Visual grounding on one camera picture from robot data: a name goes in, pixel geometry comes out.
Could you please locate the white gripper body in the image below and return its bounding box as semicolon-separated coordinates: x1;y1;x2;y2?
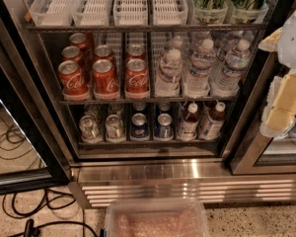
277;10;296;69

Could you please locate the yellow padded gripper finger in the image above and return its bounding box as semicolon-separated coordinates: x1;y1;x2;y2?
259;69;296;137
259;28;282;52

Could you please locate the steel fridge door right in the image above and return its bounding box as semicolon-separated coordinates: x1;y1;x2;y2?
224;51;296;175

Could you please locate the white shelf tray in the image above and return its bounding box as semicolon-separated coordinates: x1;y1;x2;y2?
152;0;188;26
71;0;112;27
113;0;148;26
30;0;74;27

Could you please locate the blue pepsi can right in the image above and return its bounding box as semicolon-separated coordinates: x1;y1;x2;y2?
155;113;173;141

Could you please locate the blue pepsi can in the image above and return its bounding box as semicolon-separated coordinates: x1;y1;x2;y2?
130;113;149;141
155;113;173;141

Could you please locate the red cola can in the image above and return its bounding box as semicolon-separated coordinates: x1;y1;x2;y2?
125;58;149;99
58;60;89;101
126;44;146;60
93;44;115;63
61;45;85;67
93;59;119;100
69;33;91;52

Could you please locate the red cola can front right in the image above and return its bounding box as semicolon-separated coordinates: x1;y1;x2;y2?
125;58;149;99

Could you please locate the blue pepsi can left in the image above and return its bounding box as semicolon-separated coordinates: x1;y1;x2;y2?
130;113;149;141

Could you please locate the red cola can front middle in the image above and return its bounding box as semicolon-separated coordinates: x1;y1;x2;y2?
93;59;119;100

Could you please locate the silver green can front right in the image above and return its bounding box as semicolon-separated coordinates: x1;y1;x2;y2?
106;115;125;143

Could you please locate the silver green can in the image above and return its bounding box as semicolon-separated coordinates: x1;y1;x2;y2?
79;116;102;143
106;115;125;143

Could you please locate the red cola can back left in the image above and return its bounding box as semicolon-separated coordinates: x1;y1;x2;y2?
69;33;91;52

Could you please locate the silver green can front left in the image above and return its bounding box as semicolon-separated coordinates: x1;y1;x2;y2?
79;116;102;143

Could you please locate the red cola can front left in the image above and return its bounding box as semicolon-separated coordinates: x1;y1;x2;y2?
58;60;89;101

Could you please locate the steel fridge base grille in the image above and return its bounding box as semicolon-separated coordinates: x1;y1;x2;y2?
69;159;296;208

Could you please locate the glass fridge door left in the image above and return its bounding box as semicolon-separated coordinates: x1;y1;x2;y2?
0;12;69;196

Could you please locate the water bottle front right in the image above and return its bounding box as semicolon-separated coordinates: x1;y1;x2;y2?
210;39;251;97

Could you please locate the water bottle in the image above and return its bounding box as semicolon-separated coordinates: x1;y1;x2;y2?
210;39;251;97
155;48;183;97
184;39;216;99

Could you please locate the tea bottle right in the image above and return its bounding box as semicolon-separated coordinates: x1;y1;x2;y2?
199;102;226;140

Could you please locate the tea bottle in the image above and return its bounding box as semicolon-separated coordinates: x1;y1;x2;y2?
199;102;226;140
177;102;199;141

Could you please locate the water bottle front middle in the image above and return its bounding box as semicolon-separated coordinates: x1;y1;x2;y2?
184;39;216;99

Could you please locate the tea bottle left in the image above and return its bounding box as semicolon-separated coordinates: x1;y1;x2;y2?
177;102;199;141

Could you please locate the water bottle front left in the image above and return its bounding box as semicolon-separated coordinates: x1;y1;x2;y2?
155;48;183;97

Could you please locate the clear plastic bin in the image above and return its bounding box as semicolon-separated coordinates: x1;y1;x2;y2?
105;197;210;237

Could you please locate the black floor cable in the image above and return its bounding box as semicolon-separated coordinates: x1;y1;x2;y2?
0;188;100;237

